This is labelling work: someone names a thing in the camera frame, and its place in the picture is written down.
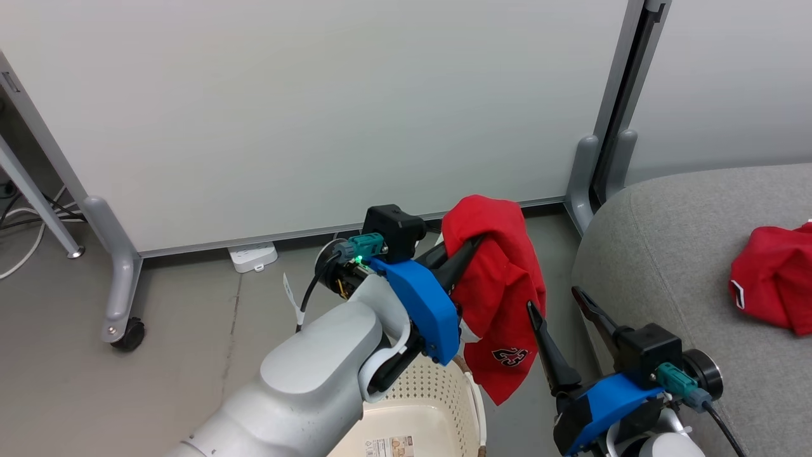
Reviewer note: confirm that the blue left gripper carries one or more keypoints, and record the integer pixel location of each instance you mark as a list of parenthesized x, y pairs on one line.
[(425, 311)]

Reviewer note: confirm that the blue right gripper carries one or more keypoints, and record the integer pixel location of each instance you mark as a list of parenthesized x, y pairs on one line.
[(602, 406)]

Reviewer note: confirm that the red jersey with number 23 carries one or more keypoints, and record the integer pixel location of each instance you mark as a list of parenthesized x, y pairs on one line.
[(501, 285)]

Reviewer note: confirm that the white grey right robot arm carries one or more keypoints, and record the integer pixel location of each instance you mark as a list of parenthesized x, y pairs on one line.
[(666, 441)]

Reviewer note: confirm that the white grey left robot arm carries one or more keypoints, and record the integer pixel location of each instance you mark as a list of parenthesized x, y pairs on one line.
[(304, 381)]

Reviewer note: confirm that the grey fabric sofa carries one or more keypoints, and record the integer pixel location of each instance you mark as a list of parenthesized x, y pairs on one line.
[(685, 254)]

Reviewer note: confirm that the cream perforated laundry basket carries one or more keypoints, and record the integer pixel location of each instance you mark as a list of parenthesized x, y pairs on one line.
[(431, 406)]

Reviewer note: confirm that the grey partition foot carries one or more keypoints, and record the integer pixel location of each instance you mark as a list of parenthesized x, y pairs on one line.
[(625, 162), (580, 184)]

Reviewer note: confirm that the large white partition panel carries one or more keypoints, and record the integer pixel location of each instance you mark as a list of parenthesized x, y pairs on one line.
[(317, 114)]

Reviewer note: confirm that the white power strip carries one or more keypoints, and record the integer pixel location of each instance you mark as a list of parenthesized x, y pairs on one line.
[(252, 256)]

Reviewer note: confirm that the crumpled red garment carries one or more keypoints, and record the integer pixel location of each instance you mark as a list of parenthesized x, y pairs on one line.
[(774, 279)]

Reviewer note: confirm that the narrow white partition panel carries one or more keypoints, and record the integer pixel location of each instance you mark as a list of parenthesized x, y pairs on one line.
[(729, 76)]

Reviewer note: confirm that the black caster wheel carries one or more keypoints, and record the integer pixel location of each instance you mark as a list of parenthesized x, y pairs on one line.
[(130, 335)]

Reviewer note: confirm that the grey table leg with caster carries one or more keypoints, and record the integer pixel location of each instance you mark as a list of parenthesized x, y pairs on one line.
[(120, 273)]

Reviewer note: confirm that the grey metal table leg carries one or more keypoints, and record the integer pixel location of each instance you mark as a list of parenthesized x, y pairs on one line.
[(38, 197)]

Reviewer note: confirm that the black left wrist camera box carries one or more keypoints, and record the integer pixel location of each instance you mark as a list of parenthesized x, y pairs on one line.
[(393, 231)]

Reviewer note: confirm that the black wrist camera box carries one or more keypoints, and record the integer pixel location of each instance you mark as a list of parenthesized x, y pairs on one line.
[(393, 231), (647, 352)]

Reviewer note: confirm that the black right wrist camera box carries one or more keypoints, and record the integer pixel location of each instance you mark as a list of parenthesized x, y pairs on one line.
[(647, 352)]

